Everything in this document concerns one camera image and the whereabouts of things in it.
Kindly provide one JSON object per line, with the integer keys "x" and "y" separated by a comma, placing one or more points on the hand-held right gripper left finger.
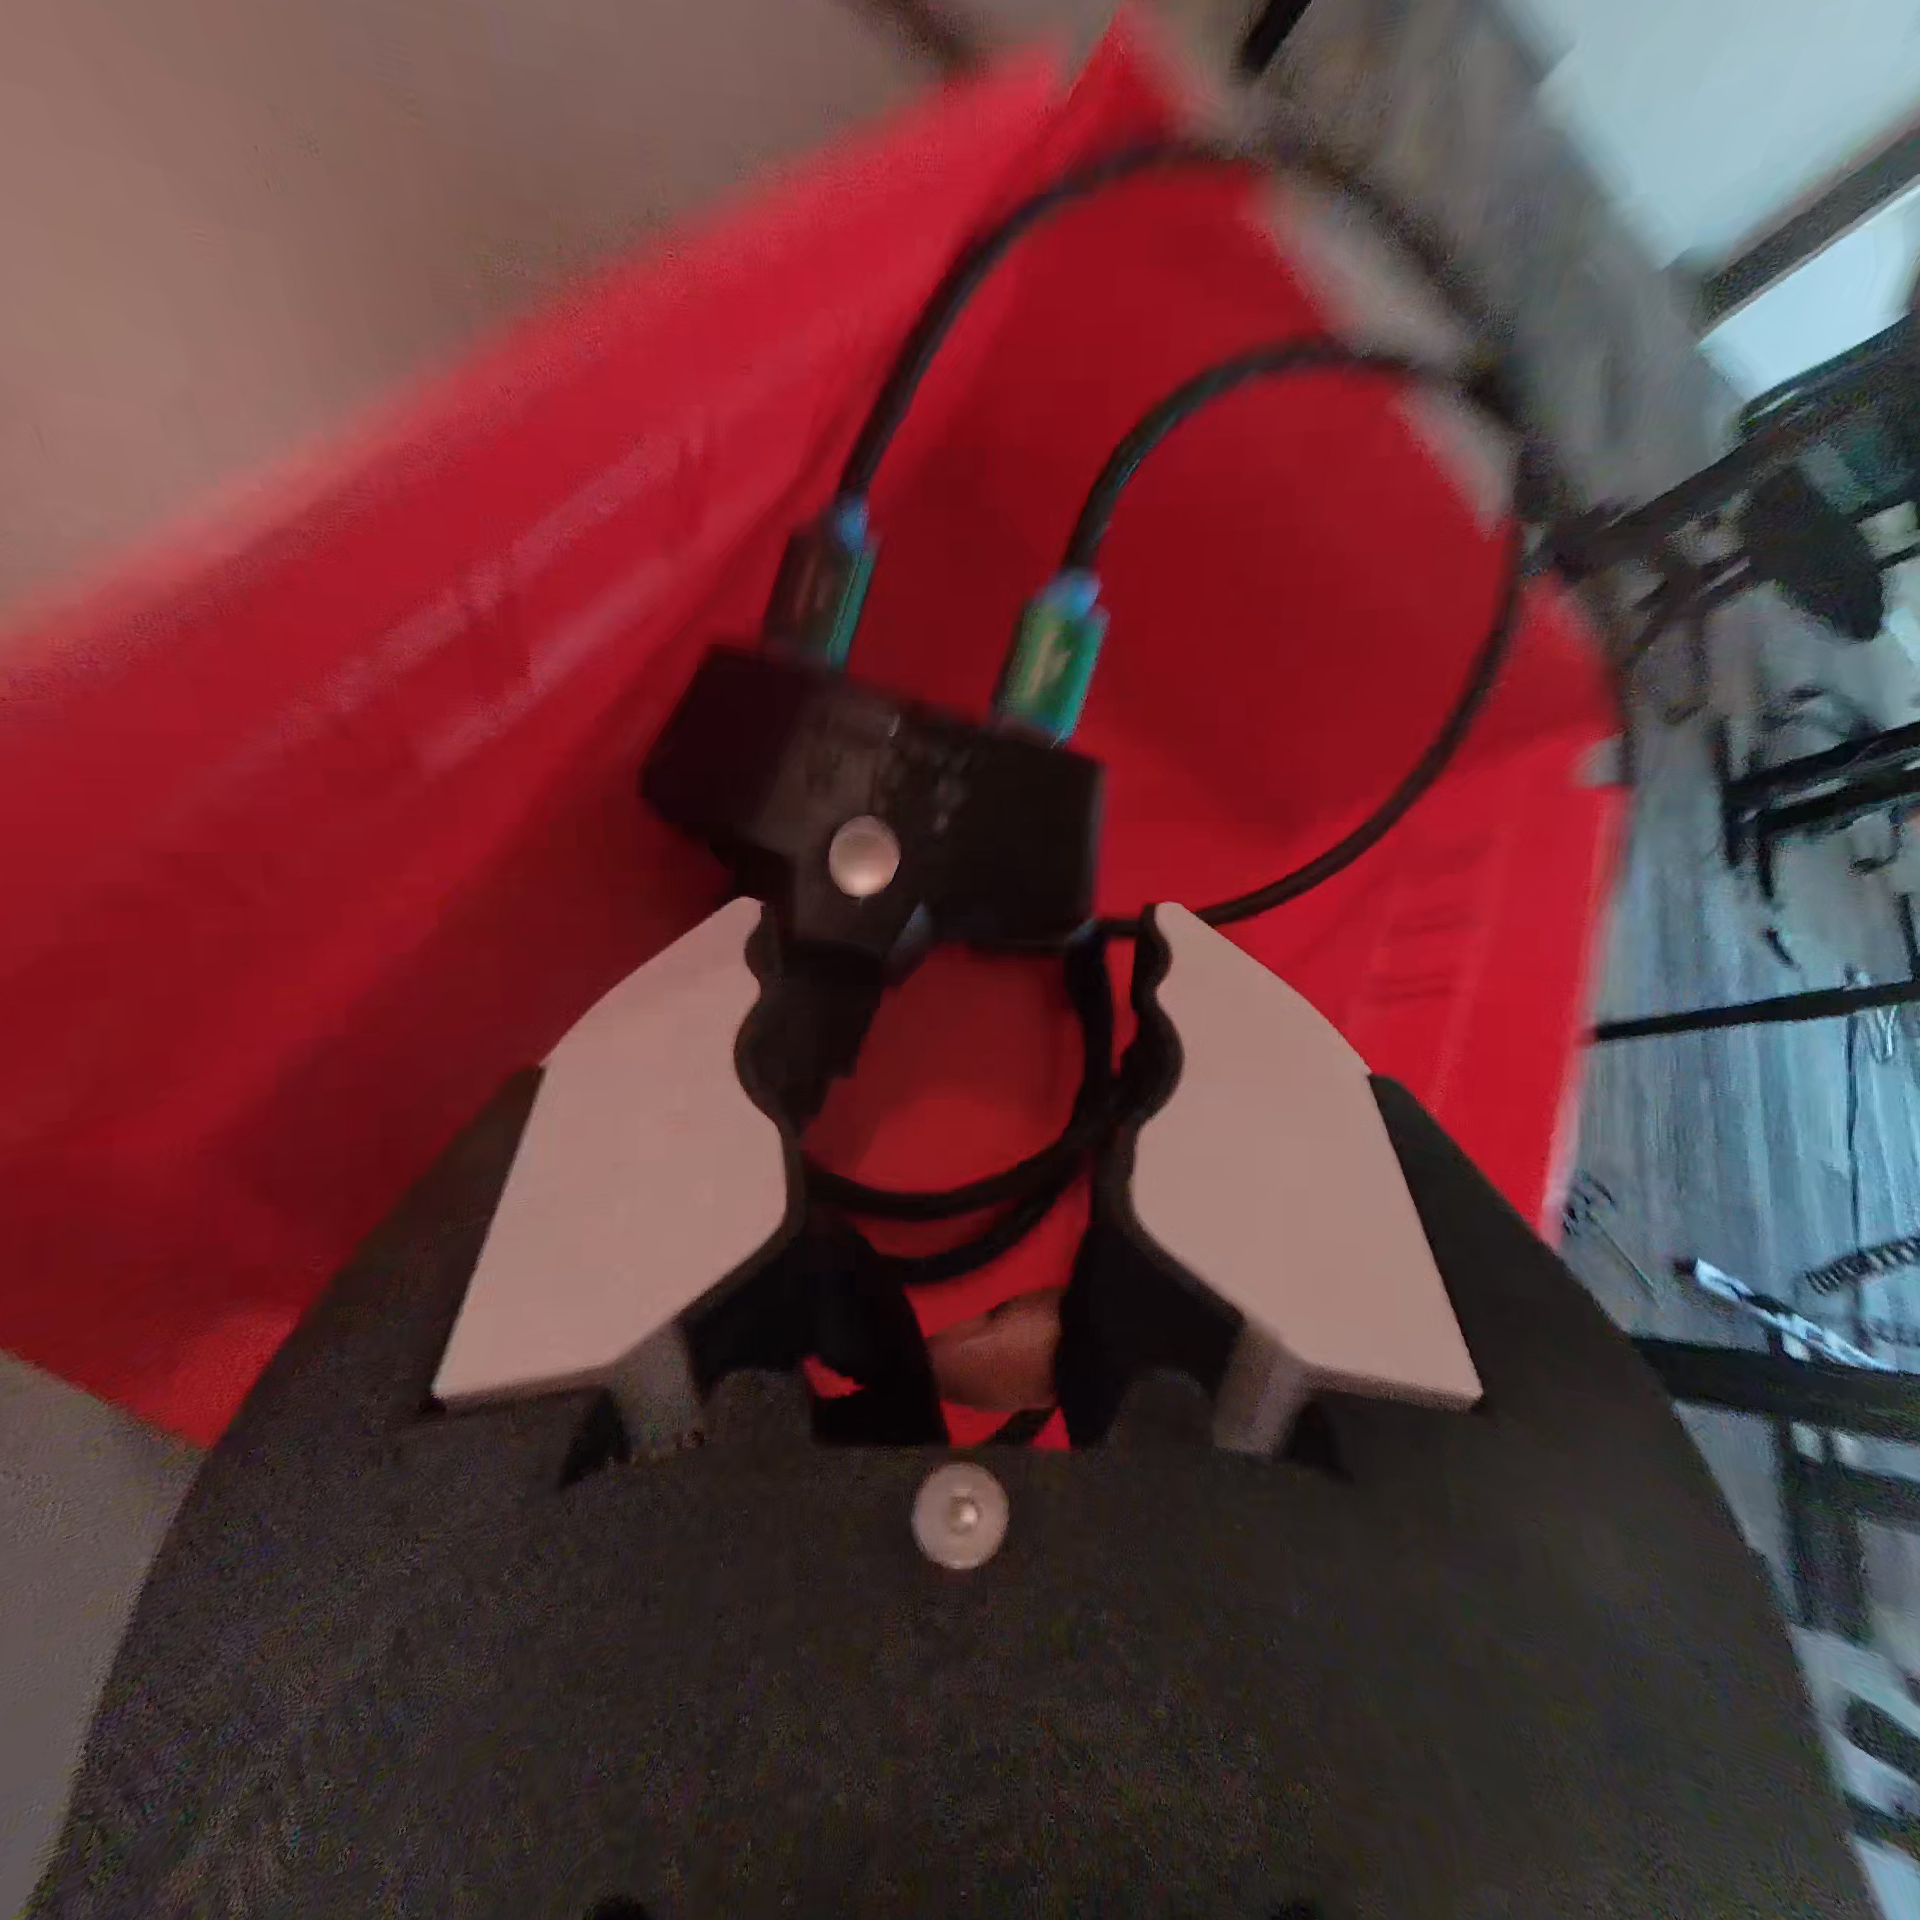
{"x": 633, "y": 1200}

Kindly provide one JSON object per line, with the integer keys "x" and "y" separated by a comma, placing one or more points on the red plastic bin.
{"x": 376, "y": 823}

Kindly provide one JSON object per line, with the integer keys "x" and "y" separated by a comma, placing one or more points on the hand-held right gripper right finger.
{"x": 1290, "y": 1200}

